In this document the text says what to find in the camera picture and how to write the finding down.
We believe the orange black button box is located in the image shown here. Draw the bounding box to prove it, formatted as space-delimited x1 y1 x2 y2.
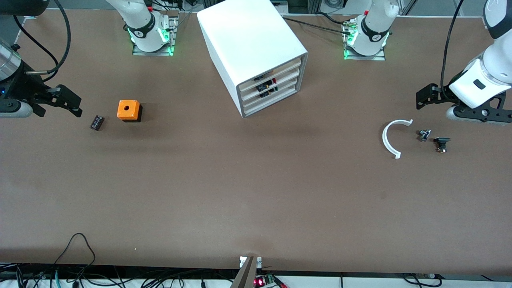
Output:
116 100 143 123

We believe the small black plastic part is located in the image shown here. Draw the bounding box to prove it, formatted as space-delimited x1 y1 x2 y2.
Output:
433 137 451 154

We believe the white curved plastic arc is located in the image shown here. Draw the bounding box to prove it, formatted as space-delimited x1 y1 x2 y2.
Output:
382 119 414 160

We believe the circuit board with red light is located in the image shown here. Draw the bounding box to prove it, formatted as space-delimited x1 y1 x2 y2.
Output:
254 274 287 288

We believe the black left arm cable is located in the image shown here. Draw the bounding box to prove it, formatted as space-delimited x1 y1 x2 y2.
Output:
440 0 465 92

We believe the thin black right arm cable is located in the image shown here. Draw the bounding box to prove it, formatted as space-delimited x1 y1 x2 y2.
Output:
13 15 60 74

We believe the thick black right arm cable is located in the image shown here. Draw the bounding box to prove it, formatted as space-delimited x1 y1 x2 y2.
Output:
40 0 72 82

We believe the left arm aluminium base plate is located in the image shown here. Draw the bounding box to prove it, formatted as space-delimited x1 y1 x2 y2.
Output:
343 19 386 61

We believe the right arm aluminium base plate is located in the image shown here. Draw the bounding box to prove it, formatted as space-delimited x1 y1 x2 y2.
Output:
132 15 177 56

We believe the black cable on table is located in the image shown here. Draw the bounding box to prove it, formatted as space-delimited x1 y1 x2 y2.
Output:
282 17 354 32

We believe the black looped cable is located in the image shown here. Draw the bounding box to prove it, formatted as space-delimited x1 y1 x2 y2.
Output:
53 233 96 276

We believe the aluminium camera mast profile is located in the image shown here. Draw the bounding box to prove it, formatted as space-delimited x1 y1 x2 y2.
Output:
230 256 258 288

